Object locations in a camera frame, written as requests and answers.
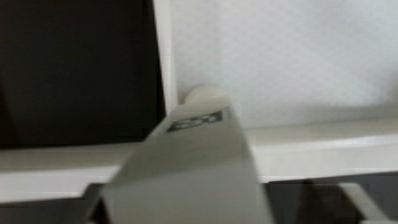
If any white U-shaped frame fence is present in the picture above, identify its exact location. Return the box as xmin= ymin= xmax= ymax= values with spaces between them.
xmin=0 ymin=118 xmax=398 ymax=203

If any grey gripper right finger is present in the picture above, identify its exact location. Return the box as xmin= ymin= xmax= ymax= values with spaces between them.
xmin=300 ymin=181 xmax=393 ymax=224

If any white desk top tray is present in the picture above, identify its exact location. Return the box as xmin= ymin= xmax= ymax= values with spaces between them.
xmin=153 ymin=0 xmax=398 ymax=128

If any white desk leg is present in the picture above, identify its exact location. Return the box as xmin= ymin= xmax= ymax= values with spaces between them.
xmin=103 ymin=85 xmax=274 ymax=224

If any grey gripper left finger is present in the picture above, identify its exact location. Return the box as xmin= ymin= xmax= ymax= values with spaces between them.
xmin=84 ymin=184 xmax=108 ymax=224

